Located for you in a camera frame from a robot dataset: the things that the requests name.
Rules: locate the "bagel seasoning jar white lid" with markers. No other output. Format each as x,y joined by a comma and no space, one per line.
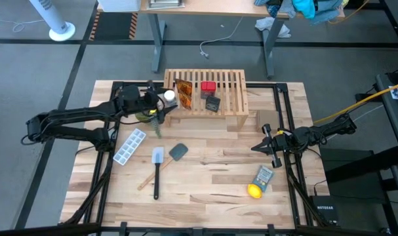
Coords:
170,97

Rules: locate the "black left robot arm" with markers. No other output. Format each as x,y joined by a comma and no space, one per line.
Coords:
74,121

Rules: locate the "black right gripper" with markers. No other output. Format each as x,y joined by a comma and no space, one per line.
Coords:
277,142

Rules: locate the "smoked paprika tin red lid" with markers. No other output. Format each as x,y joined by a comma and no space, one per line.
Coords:
207,88

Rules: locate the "white ice cube tray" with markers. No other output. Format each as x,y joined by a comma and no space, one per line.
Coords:
130,147

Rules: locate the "potted succulent plant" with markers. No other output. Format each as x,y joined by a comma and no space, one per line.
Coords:
156,128

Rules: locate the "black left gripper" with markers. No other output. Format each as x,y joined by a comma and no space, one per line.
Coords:
149,98

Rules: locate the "black Netgear switch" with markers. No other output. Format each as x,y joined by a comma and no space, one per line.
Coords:
325,209

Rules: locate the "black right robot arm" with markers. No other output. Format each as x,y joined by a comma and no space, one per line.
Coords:
316,134

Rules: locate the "stack of papers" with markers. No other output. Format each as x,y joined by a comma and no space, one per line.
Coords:
166,3

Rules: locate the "white crumpled cloth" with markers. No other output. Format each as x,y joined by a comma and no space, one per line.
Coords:
270,26

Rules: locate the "pile of clothes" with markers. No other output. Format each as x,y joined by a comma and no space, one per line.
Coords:
303,8

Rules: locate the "white box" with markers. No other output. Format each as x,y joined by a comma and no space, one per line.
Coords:
120,5

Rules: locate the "green black pepper tin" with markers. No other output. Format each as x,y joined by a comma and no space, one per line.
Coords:
213,103

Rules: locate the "black mat hazard stripes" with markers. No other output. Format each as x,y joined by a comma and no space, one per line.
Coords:
115,26

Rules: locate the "wooden slatted shelf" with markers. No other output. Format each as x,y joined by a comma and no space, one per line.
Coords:
231,95

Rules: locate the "brown cardboard box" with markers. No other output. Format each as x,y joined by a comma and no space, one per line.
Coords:
267,116

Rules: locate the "orange brown taco mix packet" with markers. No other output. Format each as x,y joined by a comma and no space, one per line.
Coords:
184,86
185,100

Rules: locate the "blue printed packet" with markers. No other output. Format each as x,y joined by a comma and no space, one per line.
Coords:
265,177

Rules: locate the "wooden desk grey legs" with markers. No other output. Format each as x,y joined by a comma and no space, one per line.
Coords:
218,8

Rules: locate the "black side desk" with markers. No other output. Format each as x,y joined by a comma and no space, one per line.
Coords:
395,137

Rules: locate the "yellow lemon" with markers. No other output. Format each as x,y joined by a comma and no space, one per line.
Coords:
254,191

